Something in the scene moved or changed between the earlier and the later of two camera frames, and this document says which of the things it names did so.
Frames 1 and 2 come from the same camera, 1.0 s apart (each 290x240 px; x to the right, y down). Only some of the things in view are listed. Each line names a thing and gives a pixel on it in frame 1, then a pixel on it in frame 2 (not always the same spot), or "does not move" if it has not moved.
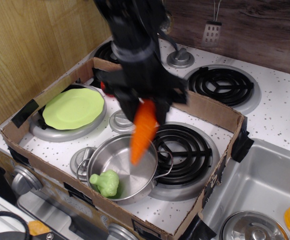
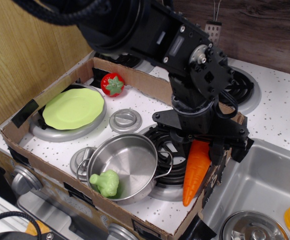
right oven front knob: x=117 y=232 does not move
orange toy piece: x=36 y=227 does not move
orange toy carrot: x=145 y=129 -> x=198 y=162
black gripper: x=138 y=79 -> x=204 y=125
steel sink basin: x=268 y=178 does not move
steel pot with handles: x=113 y=153 does not move
